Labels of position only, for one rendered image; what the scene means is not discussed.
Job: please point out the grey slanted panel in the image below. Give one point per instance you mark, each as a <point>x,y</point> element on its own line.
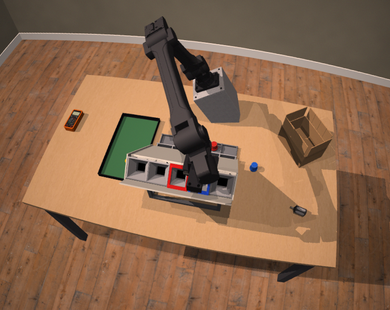
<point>165,153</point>

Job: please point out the red plug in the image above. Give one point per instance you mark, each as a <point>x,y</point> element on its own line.
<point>214,146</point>

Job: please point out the orange digital multimeter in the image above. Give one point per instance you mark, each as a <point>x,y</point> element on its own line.
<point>73,120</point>

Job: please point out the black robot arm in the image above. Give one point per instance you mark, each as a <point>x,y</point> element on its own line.
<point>189,136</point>

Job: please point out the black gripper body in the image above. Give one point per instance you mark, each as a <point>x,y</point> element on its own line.
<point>185,167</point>

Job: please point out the green tray with black rim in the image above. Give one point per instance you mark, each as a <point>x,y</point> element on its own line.
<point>132,133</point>

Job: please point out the blue round disc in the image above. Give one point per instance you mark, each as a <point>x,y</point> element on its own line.
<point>253,166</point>

